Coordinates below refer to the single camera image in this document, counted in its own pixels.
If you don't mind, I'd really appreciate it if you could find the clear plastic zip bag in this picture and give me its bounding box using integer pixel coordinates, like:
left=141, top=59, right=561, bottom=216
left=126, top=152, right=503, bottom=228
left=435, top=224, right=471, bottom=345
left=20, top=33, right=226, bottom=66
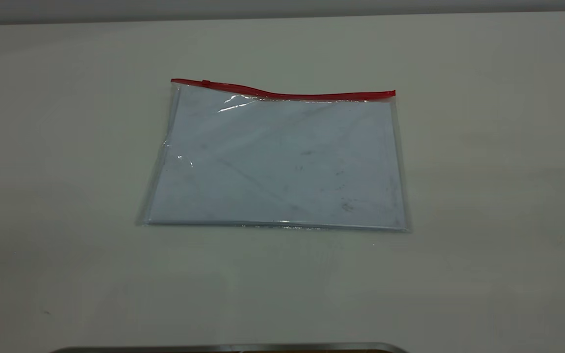
left=135, top=77, right=412, bottom=233

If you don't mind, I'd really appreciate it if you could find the grey metal bar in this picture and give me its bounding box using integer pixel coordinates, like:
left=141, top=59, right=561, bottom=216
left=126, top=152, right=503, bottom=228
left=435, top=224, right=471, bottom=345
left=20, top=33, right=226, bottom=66
left=50, top=342, right=409, bottom=353

